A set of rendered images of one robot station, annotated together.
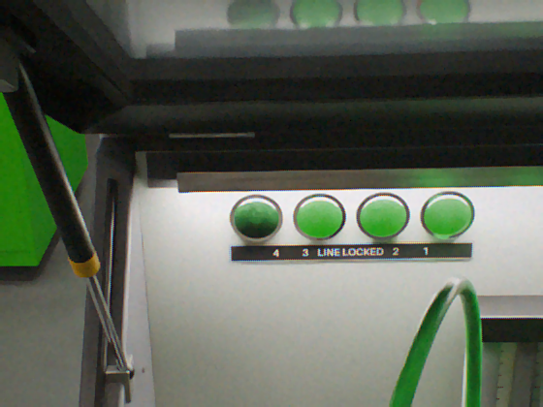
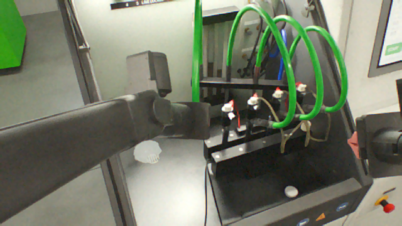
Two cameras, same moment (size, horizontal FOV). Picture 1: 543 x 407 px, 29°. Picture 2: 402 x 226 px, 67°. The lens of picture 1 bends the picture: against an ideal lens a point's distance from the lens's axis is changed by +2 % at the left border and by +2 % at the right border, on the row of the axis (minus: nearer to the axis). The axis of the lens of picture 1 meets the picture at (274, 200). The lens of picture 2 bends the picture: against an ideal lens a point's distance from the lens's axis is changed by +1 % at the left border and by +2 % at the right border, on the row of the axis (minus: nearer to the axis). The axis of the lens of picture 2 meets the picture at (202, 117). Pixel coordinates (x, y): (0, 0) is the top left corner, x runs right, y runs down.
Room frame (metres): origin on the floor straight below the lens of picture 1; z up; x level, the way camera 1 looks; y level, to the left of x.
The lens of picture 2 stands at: (0.03, 0.12, 1.66)
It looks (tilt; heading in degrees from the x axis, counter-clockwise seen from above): 42 degrees down; 338
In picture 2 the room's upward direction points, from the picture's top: straight up
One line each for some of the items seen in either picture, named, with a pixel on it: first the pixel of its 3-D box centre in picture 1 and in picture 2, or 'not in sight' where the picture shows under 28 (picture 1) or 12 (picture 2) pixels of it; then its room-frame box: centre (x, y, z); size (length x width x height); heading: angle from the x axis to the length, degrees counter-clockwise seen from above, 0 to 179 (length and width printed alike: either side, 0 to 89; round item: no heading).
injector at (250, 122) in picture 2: not in sight; (250, 130); (0.56, -0.26, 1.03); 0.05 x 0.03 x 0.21; 179
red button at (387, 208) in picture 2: not in sight; (385, 205); (0.29, -0.63, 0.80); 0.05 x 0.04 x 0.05; 89
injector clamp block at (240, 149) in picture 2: not in sight; (255, 150); (0.57, -0.30, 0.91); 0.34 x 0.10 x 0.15; 89
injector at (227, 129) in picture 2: not in sight; (227, 137); (0.56, -0.18, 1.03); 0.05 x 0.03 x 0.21; 179
